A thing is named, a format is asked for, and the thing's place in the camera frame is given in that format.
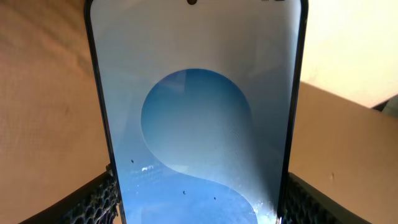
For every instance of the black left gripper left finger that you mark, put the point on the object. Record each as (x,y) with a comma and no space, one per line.
(95,202)

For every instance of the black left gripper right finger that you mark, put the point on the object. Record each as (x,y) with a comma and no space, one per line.
(304,204)

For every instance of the blue Galaxy smartphone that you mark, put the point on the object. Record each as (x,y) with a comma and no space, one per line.
(198,102)

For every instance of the brown cardboard side panel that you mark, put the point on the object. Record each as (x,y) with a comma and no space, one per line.
(348,152)

